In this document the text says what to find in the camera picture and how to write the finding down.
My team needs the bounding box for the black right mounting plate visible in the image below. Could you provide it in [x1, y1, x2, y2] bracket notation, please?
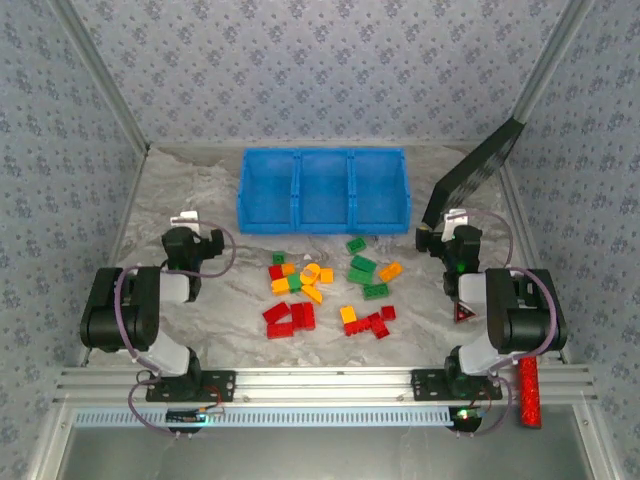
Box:
[410, 368, 504, 401]

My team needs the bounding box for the slotted white cable duct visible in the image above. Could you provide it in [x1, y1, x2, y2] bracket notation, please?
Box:
[74, 405, 457, 429]

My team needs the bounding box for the black mounting plate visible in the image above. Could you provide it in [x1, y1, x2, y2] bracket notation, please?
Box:
[145, 369, 237, 404]
[410, 368, 504, 401]

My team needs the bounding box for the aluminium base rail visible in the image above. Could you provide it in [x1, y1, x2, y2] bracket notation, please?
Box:
[54, 367, 599, 404]

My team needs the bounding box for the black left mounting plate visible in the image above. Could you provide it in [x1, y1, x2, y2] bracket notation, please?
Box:
[145, 369, 237, 404]

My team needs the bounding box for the black flat strip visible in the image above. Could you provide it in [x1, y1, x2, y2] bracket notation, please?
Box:
[421, 116, 527, 229]

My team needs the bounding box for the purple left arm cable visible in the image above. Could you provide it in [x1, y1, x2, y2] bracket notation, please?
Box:
[115, 218, 237, 439]

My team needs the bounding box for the red sloped lego brick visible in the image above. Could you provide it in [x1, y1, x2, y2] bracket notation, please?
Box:
[262, 301, 292, 324]

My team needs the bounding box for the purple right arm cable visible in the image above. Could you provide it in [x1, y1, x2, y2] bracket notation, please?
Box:
[452, 209, 557, 439]

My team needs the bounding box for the aluminium frame post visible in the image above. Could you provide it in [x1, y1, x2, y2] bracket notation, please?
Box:
[49, 0, 152, 152]
[513, 0, 597, 124]

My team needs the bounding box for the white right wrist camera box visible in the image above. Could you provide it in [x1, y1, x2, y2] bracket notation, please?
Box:
[443, 208, 470, 239]

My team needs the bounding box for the red glitter cylinder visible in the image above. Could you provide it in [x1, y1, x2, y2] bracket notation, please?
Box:
[517, 354, 544, 429]

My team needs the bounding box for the aluminium side rail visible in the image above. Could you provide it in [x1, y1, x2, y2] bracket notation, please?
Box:
[77, 144, 151, 369]
[499, 149, 571, 364]

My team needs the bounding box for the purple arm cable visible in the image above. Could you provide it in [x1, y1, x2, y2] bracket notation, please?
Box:
[452, 209, 557, 439]
[115, 218, 237, 439]

